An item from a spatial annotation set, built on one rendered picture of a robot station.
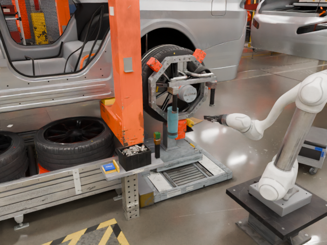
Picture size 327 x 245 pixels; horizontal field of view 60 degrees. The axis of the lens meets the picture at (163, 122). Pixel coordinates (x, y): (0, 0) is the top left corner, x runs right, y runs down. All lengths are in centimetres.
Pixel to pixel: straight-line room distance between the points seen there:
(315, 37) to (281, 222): 303
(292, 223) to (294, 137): 58
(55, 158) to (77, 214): 47
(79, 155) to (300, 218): 160
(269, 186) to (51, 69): 237
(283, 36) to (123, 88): 314
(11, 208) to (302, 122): 195
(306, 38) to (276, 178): 301
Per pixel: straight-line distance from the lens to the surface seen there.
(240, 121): 189
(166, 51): 233
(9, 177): 240
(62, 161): 234
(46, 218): 246
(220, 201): 249
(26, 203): 232
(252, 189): 209
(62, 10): 459
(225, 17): 294
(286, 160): 172
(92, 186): 234
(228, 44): 301
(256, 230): 225
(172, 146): 273
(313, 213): 210
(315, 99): 151
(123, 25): 191
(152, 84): 224
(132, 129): 210
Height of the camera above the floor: 154
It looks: 24 degrees down
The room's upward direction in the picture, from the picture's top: straight up
